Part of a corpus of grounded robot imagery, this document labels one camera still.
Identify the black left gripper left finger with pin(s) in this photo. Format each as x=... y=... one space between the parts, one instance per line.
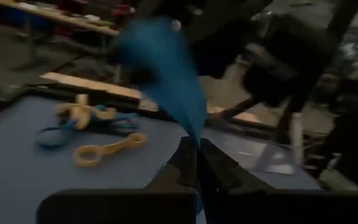
x=185 y=168

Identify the tan rubber band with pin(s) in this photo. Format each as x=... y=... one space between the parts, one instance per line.
x=81 y=115
x=107 y=113
x=113 y=149

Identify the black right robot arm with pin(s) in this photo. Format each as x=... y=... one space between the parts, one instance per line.
x=278 y=68

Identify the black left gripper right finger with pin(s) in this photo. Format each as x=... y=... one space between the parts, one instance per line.
x=216 y=171

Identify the blue table mat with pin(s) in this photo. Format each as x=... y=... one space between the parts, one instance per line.
x=26 y=174

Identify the cluttered background workbench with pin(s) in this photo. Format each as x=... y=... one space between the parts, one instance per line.
x=73 y=21

